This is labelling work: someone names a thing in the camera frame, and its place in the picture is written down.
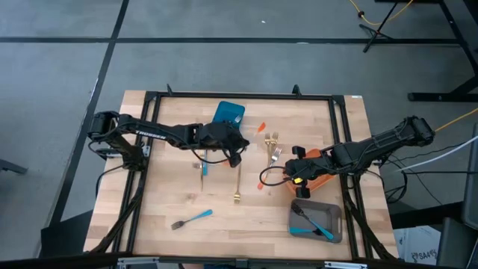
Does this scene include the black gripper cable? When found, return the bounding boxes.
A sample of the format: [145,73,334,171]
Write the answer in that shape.
[190,147,247,165]
[259,166,296,188]

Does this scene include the silver frame bracket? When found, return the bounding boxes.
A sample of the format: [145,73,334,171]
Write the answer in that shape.
[323,261,369,269]
[117,256,161,269]

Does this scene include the grey plastic bin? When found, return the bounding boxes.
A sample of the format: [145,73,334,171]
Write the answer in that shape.
[288,197,344,244]

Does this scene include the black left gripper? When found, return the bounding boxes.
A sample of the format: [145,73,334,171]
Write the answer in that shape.
[201,121,250,168]

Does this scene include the yellow cable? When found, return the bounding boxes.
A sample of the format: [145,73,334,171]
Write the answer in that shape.
[435,107,478,132]
[349,0,415,27]

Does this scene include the grey panel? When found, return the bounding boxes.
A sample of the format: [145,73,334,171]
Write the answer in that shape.
[462,123,478,229]

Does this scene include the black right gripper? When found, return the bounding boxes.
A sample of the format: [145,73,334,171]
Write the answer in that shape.
[285,145,337,200]

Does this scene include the black tripod stand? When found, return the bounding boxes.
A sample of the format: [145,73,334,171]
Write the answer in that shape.
[358,0,400,53]

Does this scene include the blue plastic bin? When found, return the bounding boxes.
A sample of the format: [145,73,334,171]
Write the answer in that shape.
[211,100,246,130]

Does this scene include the orange plastic bin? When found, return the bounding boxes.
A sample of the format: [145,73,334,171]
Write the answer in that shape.
[283,148,336,196]

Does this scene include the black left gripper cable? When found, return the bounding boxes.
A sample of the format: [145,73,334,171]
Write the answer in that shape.
[190,147,247,165]

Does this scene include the white cable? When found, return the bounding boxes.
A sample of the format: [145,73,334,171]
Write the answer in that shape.
[395,134,478,173]

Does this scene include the black cable bundle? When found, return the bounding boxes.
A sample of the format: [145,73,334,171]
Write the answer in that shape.
[380,155,412,205]

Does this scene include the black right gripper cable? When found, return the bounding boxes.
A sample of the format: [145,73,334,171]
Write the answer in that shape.
[259,166,296,188]

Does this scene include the black desk leg frame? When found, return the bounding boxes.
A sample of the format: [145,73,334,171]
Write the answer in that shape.
[406,0,478,102]

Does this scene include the black floor stand foot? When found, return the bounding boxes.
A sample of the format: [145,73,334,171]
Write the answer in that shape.
[0,158,29,176]

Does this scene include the black metal rig frame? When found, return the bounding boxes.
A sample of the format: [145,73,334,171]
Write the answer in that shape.
[84,84,399,262]

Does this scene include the white cardboard box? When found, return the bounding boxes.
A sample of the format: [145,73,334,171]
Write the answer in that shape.
[394,225,442,267]

